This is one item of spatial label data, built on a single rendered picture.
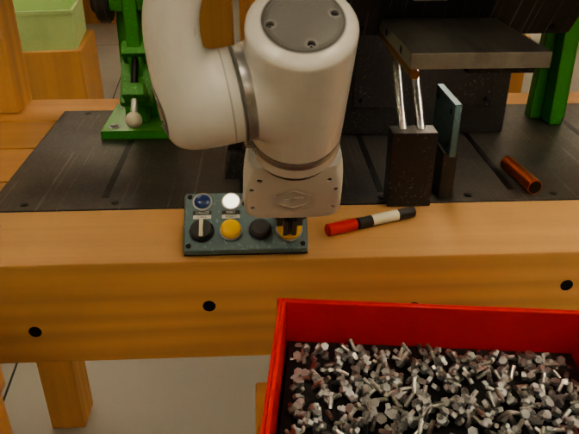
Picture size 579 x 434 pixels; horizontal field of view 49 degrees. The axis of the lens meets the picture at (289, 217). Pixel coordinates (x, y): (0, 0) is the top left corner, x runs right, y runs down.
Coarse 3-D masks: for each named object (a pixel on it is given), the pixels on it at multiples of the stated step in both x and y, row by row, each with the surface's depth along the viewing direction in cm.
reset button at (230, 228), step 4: (228, 220) 75; (232, 220) 75; (236, 220) 76; (224, 224) 75; (228, 224) 75; (232, 224) 75; (236, 224) 75; (224, 228) 75; (228, 228) 75; (232, 228) 75; (236, 228) 75; (240, 228) 76; (224, 232) 75; (228, 232) 75; (232, 232) 75; (236, 232) 75; (224, 236) 75; (228, 236) 75; (232, 236) 75; (236, 236) 75
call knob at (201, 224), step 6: (198, 222) 75; (204, 222) 75; (192, 228) 75; (198, 228) 75; (204, 228) 75; (210, 228) 75; (192, 234) 75; (198, 234) 75; (204, 234) 75; (210, 234) 75
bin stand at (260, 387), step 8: (256, 384) 71; (264, 384) 71; (256, 392) 70; (264, 392) 70; (256, 400) 69; (264, 400) 69; (256, 408) 68; (256, 416) 67; (256, 424) 66; (256, 432) 65
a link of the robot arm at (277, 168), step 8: (248, 144) 57; (256, 152) 57; (336, 152) 58; (264, 160) 56; (272, 160) 55; (320, 160) 55; (328, 160) 57; (272, 168) 56; (280, 168) 56; (288, 168) 56; (296, 168) 56; (304, 168) 56; (312, 168) 56; (320, 168) 57; (280, 176) 57; (288, 176) 57; (296, 176) 57; (304, 176) 57
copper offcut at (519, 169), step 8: (504, 160) 97; (512, 160) 96; (504, 168) 97; (512, 168) 95; (520, 168) 94; (512, 176) 95; (520, 176) 92; (528, 176) 91; (520, 184) 92; (528, 184) 90; (536, 184) 90; (536, 192) 91
